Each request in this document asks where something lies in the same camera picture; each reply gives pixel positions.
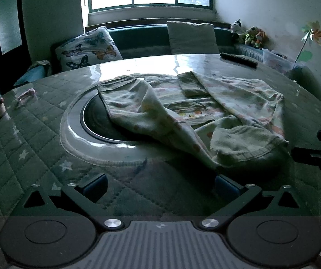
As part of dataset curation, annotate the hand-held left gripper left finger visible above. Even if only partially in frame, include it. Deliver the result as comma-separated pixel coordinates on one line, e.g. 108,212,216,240
23,173,123,230

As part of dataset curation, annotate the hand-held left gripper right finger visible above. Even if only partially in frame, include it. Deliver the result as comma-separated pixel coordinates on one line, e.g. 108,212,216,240
200,174,301,230

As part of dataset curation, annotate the pale patterned children's garment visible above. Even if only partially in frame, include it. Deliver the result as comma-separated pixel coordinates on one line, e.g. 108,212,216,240
97,71,290,171

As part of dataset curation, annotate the round built-in cooker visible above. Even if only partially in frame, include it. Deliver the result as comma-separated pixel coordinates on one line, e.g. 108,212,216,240
79,94,150,147

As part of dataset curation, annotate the clear plastic container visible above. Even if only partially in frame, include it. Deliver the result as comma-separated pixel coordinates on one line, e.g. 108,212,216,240
262,48,297,72

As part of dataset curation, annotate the paper pinwheel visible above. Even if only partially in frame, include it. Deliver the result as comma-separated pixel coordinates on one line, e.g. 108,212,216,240
294,21,321,63

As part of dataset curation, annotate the small pink hair clip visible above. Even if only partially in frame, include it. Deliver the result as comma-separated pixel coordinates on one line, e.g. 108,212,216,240
14,88,37,108

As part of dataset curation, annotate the black remote control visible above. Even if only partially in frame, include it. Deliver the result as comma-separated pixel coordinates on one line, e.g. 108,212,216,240
220,52,258,68

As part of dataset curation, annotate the orange plush toy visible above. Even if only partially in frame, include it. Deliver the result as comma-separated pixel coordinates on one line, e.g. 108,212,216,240
254,29,268,49

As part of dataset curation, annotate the teal folded blanket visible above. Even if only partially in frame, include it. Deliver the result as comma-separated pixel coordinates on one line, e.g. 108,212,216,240
13,60,52,87

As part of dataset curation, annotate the butterfly print pillow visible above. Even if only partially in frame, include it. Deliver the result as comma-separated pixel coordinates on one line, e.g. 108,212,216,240
54,26,123,72

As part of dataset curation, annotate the black and white plush toy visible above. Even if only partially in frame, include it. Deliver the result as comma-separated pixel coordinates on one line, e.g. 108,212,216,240
230,19,246,41

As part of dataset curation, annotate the plain grey cushion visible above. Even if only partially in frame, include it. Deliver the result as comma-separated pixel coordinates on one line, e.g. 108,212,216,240
166,21,220,54

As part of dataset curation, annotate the teal sofa bench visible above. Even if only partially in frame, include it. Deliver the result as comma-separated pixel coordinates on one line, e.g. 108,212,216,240
51,20,265,62

